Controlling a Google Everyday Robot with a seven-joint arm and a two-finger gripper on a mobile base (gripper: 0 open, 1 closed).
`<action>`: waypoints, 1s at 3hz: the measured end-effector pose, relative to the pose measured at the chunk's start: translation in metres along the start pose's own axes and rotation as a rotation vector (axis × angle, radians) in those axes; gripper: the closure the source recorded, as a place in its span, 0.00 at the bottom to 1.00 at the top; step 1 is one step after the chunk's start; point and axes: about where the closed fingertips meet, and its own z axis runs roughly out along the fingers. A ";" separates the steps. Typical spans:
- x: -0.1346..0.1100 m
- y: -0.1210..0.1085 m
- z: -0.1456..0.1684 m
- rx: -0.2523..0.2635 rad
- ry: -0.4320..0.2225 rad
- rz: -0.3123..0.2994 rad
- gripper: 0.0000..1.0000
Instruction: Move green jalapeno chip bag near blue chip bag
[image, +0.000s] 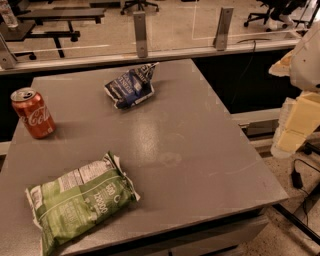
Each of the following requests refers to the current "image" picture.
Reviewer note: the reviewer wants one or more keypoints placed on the middle metal glass bracket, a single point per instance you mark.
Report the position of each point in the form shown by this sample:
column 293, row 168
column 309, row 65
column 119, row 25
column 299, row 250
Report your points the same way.
column 140, row 34

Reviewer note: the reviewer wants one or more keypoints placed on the left metal glass bracket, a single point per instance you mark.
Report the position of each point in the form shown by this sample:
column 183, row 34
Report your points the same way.
column 7, row 58

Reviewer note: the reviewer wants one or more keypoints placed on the black office chair right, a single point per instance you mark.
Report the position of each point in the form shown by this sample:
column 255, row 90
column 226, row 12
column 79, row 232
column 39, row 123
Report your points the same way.
column 286, row 12

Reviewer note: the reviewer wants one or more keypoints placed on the black power adapter with cable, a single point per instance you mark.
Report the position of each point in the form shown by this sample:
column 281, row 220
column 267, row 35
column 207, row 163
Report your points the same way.
column 297, row 179

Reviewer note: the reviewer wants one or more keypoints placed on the blue chip bag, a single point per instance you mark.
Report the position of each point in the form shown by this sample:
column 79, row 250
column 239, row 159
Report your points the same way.
column 132, row 87

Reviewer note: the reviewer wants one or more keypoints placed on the plastic water bottle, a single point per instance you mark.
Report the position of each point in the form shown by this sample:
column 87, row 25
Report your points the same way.
column 8, row 15

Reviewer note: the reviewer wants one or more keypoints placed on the green jalapeno chip bag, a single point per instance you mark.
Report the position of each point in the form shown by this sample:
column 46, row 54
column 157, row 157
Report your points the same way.
column 77, row 201

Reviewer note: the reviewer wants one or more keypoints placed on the dark background desk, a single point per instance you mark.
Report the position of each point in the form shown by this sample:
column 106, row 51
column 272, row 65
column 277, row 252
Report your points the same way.
column 55, row 24

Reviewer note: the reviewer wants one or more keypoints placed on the black office chair base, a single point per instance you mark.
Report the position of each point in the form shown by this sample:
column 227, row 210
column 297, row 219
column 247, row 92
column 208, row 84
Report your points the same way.
column 140, row 3

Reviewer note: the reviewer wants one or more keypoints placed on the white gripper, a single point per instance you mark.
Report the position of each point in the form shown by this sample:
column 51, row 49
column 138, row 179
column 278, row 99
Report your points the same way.
column 307, row 68

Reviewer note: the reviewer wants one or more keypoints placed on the red Coca-Cola can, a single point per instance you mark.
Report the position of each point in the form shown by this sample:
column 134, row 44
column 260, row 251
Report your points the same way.
column 33, row 112

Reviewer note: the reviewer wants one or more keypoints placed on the right metal glass bracket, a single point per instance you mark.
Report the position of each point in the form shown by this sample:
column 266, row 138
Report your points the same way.
column 221, row 38

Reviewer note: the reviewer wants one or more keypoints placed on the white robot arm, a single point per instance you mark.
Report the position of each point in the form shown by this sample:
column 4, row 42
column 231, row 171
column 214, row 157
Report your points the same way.
column 304, row 71

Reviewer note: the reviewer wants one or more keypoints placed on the metal glass bracket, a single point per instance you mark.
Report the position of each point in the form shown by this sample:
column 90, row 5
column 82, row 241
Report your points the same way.
column 7, row 58
column 140, row 34
column 221, row 38

